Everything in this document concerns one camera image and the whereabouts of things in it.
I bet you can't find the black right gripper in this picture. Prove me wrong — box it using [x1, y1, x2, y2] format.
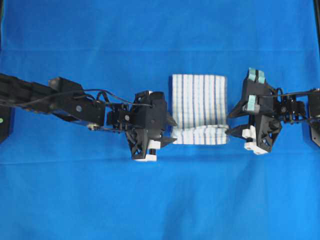
[225, 67, 305, 155]

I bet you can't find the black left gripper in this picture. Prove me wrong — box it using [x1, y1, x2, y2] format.
[106, 91, 178, 162]

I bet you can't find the blue striped white towel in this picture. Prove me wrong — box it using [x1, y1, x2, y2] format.
[170, 74, 229, 145]

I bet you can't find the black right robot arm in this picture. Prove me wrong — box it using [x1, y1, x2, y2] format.
[225, 67, 320, 155]

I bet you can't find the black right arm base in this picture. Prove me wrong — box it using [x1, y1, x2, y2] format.
[308, 88, 320, 147]

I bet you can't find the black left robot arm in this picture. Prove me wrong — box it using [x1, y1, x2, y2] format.
[0, 74, 177, 162]

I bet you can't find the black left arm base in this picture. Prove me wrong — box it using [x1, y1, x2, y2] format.
[0, 106, 15, 144]

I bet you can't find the blue table cloth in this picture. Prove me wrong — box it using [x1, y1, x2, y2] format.
[0, 0, 320, 240]

